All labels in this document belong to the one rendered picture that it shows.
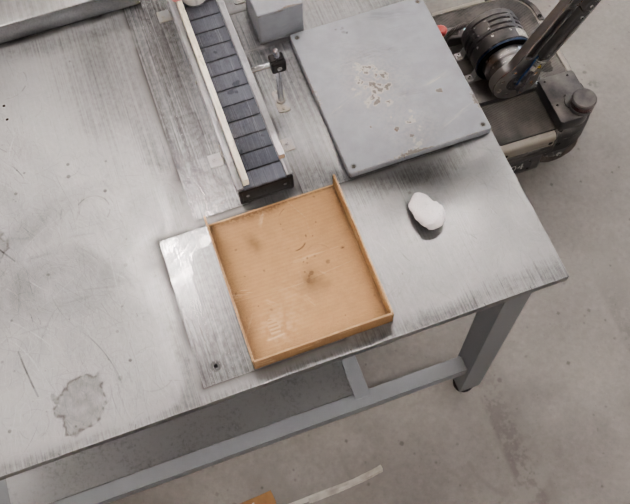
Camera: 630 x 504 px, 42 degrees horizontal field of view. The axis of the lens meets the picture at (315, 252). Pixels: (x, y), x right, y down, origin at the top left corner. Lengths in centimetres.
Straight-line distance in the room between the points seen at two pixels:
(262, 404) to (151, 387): 64
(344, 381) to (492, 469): 48
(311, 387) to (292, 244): 62
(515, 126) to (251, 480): 122
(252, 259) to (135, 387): 31
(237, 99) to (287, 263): 35
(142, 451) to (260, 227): 76
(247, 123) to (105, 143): 29
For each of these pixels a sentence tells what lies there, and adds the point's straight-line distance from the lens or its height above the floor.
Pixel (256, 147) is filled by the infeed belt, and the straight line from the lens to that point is 160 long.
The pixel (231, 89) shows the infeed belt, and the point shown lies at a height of 88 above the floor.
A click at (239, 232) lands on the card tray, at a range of 156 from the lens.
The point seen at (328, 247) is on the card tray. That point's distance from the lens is 154.
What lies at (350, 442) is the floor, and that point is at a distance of 228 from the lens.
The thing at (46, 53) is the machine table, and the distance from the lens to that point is 189.
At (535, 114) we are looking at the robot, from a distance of 247.
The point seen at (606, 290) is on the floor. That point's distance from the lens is 253.
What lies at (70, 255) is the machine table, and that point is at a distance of 162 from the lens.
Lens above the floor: 223
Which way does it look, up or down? 65 degrees down
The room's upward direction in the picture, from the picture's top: 3 degrees counter-clockwise
